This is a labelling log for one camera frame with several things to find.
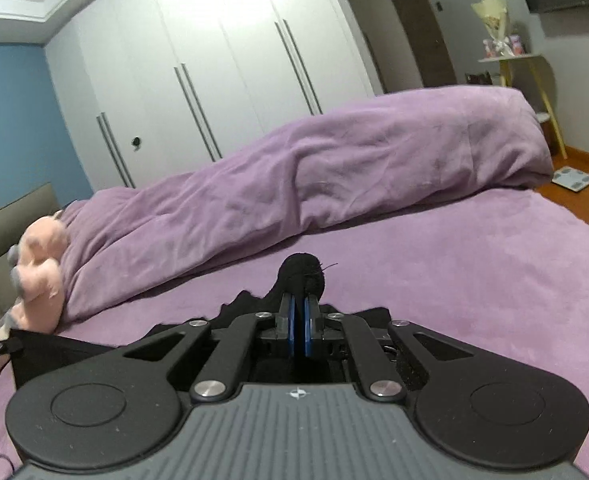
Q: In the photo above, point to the black long-sleeve shirt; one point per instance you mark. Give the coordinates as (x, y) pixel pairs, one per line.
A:
(300, 272)

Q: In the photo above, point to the wrapped flower bouquet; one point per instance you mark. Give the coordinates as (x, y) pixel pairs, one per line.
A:
(491, 17)

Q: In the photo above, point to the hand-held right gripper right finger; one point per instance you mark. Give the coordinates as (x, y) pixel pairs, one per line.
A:
(308, 327)

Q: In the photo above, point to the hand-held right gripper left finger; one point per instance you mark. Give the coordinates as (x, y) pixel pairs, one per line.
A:
(287, 327)

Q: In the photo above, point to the white side table yellow legs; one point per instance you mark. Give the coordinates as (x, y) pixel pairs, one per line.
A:
(529, 67)

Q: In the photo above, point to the purple bed sheet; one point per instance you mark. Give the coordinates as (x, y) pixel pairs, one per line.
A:
(474, 270)

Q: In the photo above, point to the bathroom scale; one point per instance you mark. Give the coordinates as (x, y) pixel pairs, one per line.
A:
(574, 178)

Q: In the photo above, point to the dark wooden door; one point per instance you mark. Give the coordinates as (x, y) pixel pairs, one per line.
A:
(414, 25)

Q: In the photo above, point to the pink plush toy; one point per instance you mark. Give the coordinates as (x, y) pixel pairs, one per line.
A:
(42, 270)

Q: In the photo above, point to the white wardrobe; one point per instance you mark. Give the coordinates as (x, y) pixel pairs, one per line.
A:
(199, 60)

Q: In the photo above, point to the purple duvet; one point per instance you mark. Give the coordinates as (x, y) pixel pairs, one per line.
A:
(349, 160)

